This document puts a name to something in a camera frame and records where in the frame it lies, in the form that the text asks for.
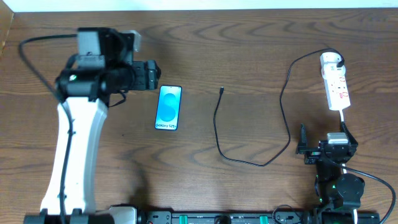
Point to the white USB wall charger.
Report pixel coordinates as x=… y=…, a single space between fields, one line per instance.
x=332 y=61

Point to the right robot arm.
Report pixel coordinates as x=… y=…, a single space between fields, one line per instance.
x=339 y=192

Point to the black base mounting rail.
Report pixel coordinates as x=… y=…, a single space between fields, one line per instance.
x=283 y=217

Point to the cardboard side panel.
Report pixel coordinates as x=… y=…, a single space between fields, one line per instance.
x=6 y=19

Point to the white power strip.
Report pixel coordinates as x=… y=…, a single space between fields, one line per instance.
x=336 y=87

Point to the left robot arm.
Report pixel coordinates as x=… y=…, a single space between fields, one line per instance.
x=104 y=65

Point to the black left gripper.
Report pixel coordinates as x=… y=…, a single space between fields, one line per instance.
x=150 y=74

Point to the blue Galaxy smartphone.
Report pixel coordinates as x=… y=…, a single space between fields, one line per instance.
x=168 y=108

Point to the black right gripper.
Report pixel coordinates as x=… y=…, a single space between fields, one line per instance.
x=315 y=150

